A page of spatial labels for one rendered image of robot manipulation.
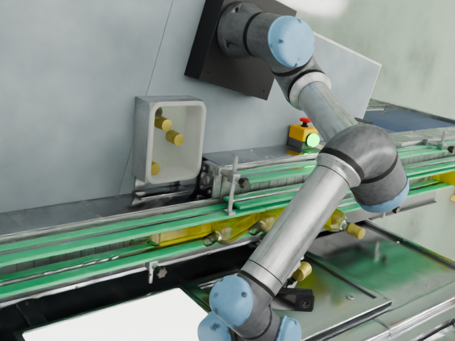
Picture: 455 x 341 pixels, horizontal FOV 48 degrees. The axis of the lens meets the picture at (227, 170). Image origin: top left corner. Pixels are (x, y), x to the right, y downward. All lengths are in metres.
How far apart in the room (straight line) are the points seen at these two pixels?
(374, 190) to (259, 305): 0.34
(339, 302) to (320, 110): 0.52
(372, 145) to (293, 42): 0.41
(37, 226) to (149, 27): 0.57
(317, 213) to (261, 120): 0.80
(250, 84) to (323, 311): 0.67
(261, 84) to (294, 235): 0.74
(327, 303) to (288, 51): 0.66
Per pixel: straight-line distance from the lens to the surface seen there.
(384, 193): 1.08
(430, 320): 1.54
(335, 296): 1.47
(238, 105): 1.61
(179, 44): 1.44
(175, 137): 1.42
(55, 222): 1.29
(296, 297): 1.16
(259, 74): 1.54
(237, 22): 1.38
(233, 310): 0.86
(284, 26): 1.28
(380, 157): 1.00
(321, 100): 1.27
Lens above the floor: 1.96
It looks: 47 degrees down
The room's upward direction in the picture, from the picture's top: 117 degrees clockwise
